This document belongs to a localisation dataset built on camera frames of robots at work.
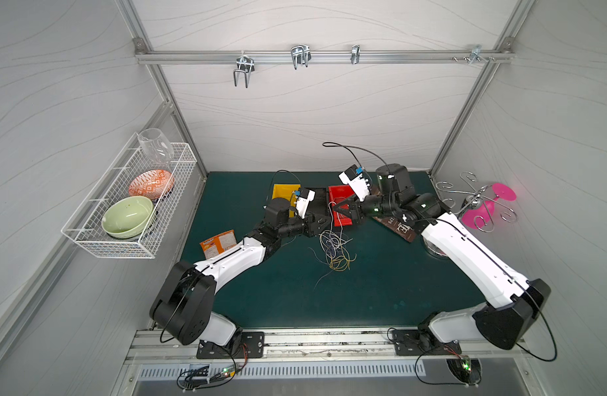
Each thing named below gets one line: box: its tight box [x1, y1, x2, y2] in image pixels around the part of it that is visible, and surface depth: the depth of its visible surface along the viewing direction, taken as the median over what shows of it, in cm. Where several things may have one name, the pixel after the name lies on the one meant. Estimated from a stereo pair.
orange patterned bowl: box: [128, 169, 175, 200], surface depth 72 cm
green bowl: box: [101, 195, 154, 240], surface depth 62 cm
